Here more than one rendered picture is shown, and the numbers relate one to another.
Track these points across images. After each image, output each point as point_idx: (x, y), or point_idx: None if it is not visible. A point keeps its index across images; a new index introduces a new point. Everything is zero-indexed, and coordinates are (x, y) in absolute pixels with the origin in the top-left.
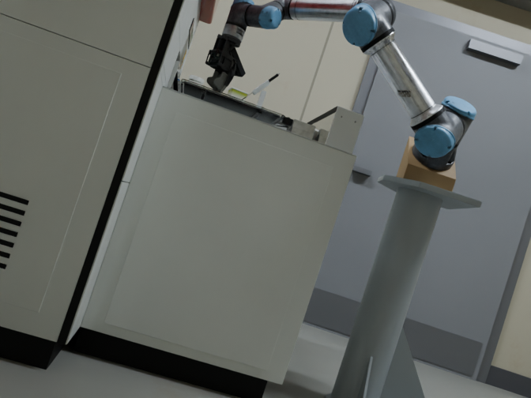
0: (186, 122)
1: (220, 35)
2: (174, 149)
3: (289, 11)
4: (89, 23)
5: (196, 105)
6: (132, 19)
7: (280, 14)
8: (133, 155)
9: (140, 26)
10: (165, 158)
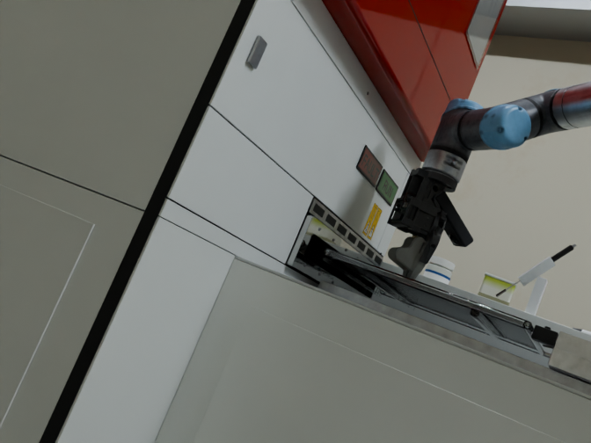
0: (266, 329)
1: (413, 170)
2: (237, 384)
3: (553, 112)
4: (67, 139)
5: (290, 293)
6: (130, 124)
7: (528, 118)
8: (112, 391)
9: (141, 134)
10: (220, 401)
